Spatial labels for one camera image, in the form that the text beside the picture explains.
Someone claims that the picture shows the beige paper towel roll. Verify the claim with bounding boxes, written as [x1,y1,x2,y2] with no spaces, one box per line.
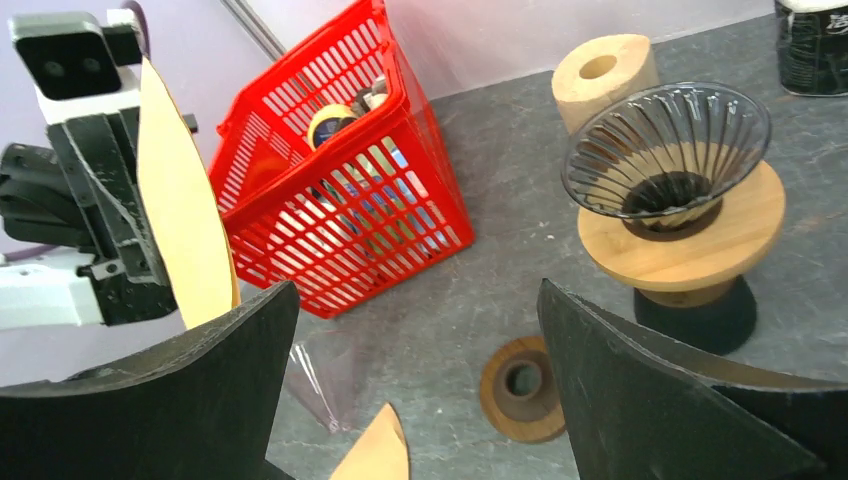
[551,34,660,134]

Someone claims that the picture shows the dark glass fluted dripper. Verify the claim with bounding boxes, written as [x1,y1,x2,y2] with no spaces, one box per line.
[561,82,772,233]

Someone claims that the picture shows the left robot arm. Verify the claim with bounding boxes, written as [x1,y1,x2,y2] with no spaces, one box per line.
[1,107,177,329]

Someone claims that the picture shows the brown paper coffee filter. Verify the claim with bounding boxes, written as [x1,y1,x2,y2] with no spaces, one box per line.
[137,57,241,329]

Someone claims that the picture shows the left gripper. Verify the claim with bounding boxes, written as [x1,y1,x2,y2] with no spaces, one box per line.
[1,109,177,326]

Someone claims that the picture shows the clear pink plastic cone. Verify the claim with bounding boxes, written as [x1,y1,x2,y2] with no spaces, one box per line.
[284,330,363,434]

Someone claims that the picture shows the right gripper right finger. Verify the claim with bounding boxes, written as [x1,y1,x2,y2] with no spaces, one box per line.
[537,279,847,479]

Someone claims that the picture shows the red plastic basket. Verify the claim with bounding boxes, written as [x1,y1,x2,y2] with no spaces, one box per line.
[209,1,474,318]

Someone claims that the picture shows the light wooden ring holder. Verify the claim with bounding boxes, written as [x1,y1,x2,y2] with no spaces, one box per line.
[577,162,786,292]

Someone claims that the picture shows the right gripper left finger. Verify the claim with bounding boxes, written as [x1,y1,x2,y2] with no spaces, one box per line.
[1,282,299,479]

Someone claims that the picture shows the black wrapped paper roll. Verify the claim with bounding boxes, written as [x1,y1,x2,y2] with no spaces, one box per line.
[774,0,847,97]

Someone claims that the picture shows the yellow tape roll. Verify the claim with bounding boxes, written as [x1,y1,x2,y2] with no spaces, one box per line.
[307,104,358,151]

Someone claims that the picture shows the dark wooden ring holder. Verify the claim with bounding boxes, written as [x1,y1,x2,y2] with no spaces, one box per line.
[479,335,566,444]

